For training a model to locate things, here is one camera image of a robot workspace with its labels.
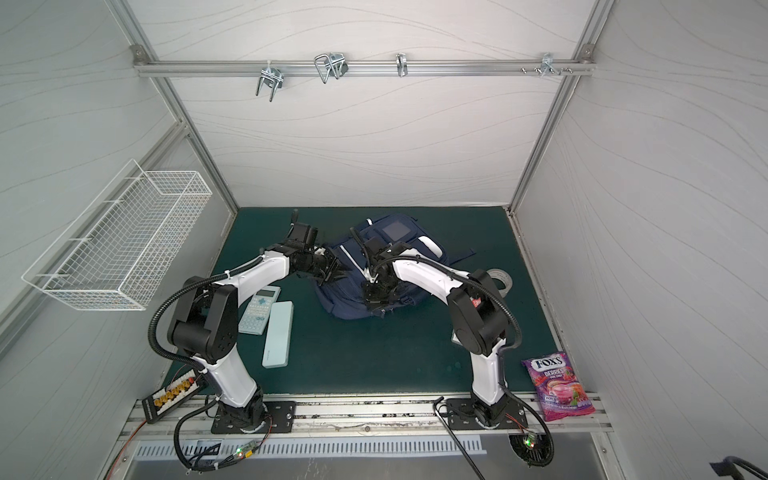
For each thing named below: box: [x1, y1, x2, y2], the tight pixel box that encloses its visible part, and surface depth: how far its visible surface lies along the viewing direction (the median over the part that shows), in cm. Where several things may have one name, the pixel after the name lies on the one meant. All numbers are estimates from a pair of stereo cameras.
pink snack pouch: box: [522, 351, 596, 422], surface depth 78 cm
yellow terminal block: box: [142, 368, 204, 424], surface depth 77 cm
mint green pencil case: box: [262, 301, 294, 369], surface depth 87 cm
